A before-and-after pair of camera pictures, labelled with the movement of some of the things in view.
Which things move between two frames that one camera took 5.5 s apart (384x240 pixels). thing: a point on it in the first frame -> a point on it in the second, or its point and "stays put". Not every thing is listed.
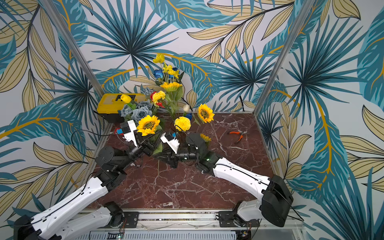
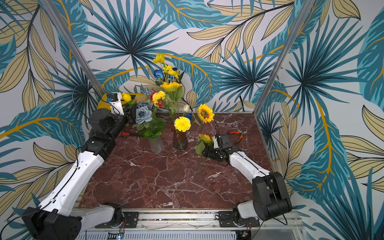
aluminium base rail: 195,224 stays put
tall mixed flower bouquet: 171,90 stays put
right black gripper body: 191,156 -> 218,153
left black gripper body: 144,148 -> 129,118
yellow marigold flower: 182,124 stays put
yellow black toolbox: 110,104 stays put
